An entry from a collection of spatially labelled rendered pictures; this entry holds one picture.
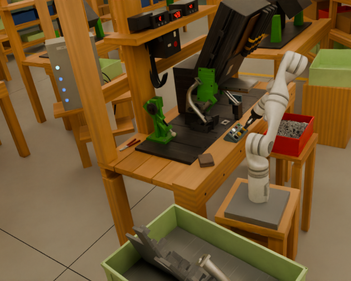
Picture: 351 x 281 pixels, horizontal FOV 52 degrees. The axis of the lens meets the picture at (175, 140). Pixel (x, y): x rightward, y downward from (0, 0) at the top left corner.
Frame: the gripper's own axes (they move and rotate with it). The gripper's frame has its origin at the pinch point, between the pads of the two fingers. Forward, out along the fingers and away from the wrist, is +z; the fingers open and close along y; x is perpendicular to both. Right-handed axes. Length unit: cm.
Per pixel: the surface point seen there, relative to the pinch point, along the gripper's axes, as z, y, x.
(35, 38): 470, -347, -555
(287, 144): -7.9, -1.2, 25.0
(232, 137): 3.2, 12.8, -1.7
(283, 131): -5.7, -12.0, 18.9
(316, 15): 48, -364, -43
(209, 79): -6.4, -3.5, -35.8
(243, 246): -19, 85, 33
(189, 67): 2, -12, -53
